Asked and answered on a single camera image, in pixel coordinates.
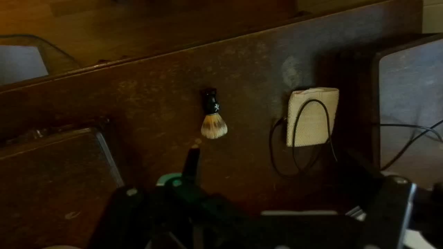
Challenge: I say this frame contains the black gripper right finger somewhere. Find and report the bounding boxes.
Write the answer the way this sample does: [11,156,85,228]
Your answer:
[337,154,418,249]

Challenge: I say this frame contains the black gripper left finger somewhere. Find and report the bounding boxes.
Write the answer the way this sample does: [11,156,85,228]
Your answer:
[89,144,251,249]

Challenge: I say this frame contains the black handled shaving brush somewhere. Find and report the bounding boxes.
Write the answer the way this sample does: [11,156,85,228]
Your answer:
[200,87,230,141]

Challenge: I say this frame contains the brown wooden table top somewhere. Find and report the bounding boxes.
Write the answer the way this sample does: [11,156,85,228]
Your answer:
[0,125,125,249]

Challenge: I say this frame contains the white paper notepad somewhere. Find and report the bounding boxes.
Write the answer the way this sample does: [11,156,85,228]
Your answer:
[285,86,341,149]

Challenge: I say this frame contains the dark wooden dresser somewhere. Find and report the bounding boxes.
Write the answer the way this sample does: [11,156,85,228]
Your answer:
[0,0,427,249]

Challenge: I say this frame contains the dark wooden box with cord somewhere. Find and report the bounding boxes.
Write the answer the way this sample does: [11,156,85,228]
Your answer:
[371,32,443,188]

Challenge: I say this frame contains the thin black lamp cord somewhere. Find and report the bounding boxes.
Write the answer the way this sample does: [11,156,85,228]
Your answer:
[269,97,443,178]

